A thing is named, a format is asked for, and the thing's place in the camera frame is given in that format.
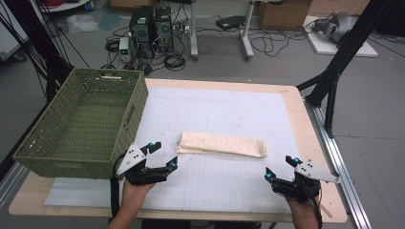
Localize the black computer tower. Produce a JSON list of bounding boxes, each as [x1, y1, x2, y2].
[[128, 5, 157, 60], [154, 6, 175, 53]]

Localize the person's left hand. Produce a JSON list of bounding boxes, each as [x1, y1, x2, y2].
[[121, 178, 157, 208]]

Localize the cream towel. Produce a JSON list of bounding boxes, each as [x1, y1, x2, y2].
[[176, 131, 268, 159]]

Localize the white desk frame legs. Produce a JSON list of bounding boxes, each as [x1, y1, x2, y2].
[[188, 0, 256, 61]]

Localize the white floor board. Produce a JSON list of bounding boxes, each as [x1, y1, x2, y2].
[[303, 15, 379, 58]]

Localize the clear plastic bag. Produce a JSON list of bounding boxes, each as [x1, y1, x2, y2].
[[66, 13, 100, 34]]

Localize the grey moulded shell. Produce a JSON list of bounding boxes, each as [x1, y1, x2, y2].
[[310, 11, 359, 44]]

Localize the black floor cable tangle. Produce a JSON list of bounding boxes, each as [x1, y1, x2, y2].
[[249, 28, 309, 58]]

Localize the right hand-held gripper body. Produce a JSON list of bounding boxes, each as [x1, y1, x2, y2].
[[271, 159, 341, 203]]

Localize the brown cardboard box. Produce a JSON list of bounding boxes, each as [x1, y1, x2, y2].
[[255, 0, 313, 31]]

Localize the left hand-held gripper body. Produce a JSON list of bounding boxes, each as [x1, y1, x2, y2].
[[116, 142, 168, 187]]

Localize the green woven basket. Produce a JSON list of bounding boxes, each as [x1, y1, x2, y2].
[[11, 67, 150, 180]]

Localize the black metal stand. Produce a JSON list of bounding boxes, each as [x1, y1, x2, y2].
[[295, 0, 405, 138], [0, 0, 76, 105]]

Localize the grey bench power supply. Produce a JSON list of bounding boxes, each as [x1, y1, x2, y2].
[[117, 36, 133, 63]]

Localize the white grid mat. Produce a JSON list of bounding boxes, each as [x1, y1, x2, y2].
[[43, 85, 302, 215]]

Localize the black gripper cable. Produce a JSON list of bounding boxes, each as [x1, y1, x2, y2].
[[309, 185, 323, 229], [109, 154, 127, 221]]

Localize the aluminium rail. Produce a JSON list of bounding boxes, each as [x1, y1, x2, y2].
[[305, 97, 373, 229]]

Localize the black flat device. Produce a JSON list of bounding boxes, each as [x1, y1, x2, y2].
[[215, 14, 246, 31]]

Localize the person's right hand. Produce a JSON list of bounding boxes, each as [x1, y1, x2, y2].
[[284, 196, 319, 219]]

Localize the coiled black cable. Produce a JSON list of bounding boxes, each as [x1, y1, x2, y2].
[[163, 52, 187, 72]]

